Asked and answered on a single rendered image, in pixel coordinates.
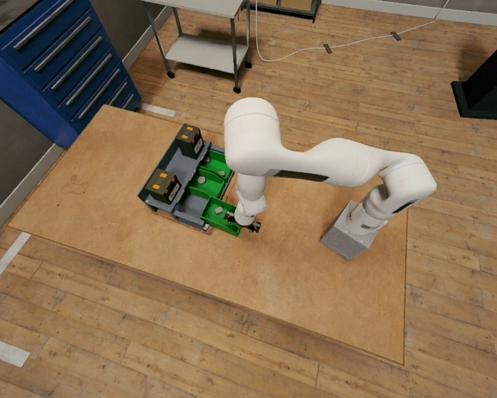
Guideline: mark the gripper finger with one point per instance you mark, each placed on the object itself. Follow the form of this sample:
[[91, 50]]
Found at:
[[228, 216], [255, 227]]

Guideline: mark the grey shelf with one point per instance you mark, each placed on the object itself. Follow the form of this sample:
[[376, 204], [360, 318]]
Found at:
[[185, 207]]

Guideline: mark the green bin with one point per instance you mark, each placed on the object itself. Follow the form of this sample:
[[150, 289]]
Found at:
[[209, 216], [213, 187], [217, 163]]

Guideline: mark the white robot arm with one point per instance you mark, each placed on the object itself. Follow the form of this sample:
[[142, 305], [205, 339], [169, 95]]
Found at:
[[254, 151]]

